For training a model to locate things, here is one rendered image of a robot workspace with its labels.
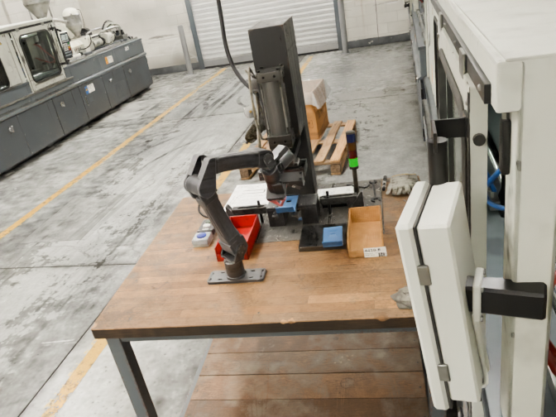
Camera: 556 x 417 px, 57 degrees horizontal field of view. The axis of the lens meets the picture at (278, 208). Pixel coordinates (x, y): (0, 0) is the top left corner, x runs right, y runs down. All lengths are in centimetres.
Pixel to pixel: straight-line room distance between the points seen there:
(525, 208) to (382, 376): 158
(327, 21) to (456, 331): 1039
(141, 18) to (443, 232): 1170
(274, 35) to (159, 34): 1033
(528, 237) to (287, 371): 169
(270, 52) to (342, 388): 138
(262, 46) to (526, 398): 140
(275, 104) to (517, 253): 120
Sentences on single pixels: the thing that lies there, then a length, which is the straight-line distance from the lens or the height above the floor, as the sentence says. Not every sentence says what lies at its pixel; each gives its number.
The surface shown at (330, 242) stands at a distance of 180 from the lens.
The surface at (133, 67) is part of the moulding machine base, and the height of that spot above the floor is 54.
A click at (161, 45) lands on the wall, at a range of 1222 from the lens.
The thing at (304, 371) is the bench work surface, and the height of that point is 22.
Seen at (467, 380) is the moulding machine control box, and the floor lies 116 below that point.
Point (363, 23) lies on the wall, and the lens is 1111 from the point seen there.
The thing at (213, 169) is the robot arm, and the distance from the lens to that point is 157.
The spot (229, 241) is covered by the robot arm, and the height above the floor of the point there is 106.
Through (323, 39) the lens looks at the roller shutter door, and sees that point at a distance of 1117.
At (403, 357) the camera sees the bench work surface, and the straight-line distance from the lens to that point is 240.
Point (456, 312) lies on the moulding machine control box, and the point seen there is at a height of 130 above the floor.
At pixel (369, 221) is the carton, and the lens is 199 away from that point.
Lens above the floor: 185
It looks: 25 degrees down
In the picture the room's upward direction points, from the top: 11 degrees counter-clockwise
